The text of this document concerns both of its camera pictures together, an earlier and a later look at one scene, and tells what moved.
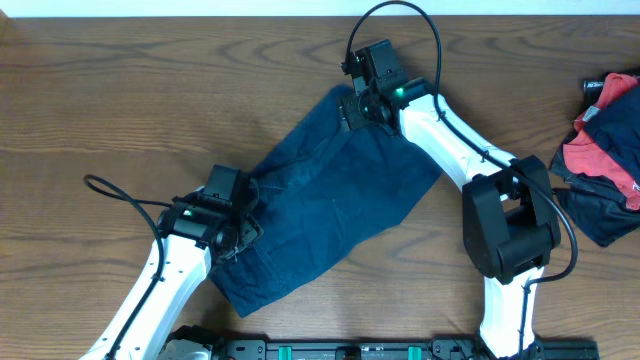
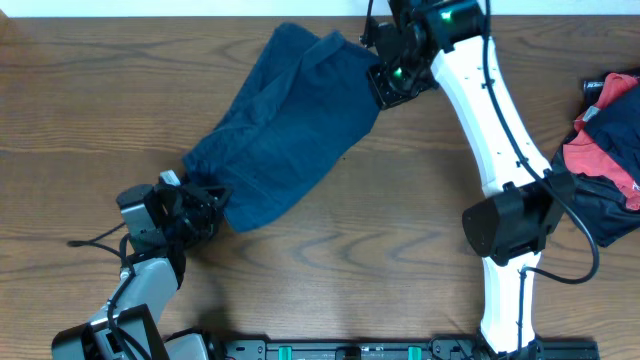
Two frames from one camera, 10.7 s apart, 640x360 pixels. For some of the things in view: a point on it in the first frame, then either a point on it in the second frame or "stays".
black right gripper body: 359,110 → 400,81
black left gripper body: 248,231 → 193,219
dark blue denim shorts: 323,192 → 299,111
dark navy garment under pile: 597,205 stays
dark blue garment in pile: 616,128 stays
